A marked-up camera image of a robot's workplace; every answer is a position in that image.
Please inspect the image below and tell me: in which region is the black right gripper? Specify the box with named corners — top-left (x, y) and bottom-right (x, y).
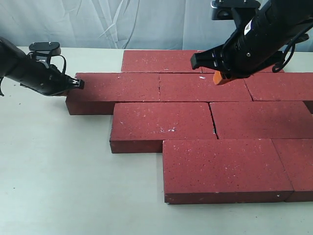
top-left (190, 7), bottom-right (292, 85)

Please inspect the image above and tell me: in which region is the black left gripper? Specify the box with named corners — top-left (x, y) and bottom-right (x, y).
top-left (4, 56), bottom-right (85, 96)

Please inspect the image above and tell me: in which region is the red brick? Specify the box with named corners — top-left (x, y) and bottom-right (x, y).
top-left (195, 50), bottom-right (283, 73)
top-left (162, 139), bottom-right (294, 205)
top-left (245, 72), bottom-right (313, 101)
top-left (66, 72), bottom-right (159, 115)
top-left (272, 139), bottom-right (313, 202)
top-left (121, 50), bottom-right (201, 73)
top-left (209, 101), bottom-right (313, 139)
top-left (159, 73), bottom-right (252, 102)

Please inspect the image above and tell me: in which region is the red brick raised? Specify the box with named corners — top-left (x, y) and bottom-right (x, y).
top-left (110, 102), bottom-right (217, 154)

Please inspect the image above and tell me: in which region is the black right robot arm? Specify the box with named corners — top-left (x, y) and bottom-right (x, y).
top-left (190, 0), bottom-right (313, 85)

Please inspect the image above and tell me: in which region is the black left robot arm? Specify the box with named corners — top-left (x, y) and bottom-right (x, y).
top-left (0, 37), bottom-right (85, 96)

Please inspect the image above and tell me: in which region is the white backdrop cloth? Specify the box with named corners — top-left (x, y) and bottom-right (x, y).
top-left (0, 0), bottom-right (235, 50)

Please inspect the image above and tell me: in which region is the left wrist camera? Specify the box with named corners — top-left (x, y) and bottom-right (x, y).
top-left (28, 42), bottom-right (61, 65)

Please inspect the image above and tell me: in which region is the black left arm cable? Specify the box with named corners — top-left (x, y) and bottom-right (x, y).
top-left (0, 51), bottom-right (68, 97)

